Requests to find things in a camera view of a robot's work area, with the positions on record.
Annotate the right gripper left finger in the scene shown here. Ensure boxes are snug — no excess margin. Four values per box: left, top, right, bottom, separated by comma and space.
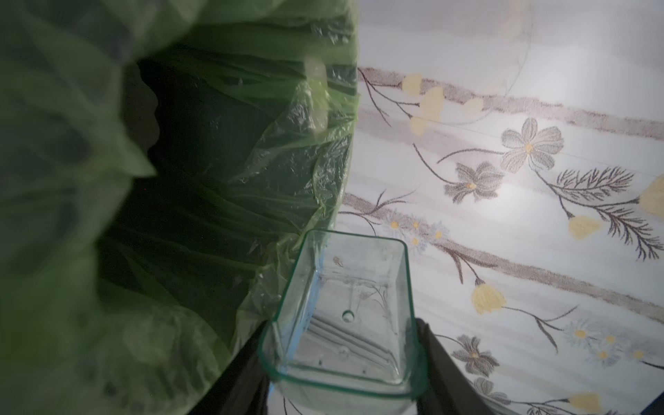
188, 322, 270, 415

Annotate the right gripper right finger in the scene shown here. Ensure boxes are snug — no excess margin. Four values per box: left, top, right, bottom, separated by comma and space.
416, 318, 493, 415

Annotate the clear green shavings tray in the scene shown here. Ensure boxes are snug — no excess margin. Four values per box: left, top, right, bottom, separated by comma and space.
258, 229, 427, 414

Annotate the green bagged trash bin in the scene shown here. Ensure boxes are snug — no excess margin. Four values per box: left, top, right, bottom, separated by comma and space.
1, 1, 359, 414

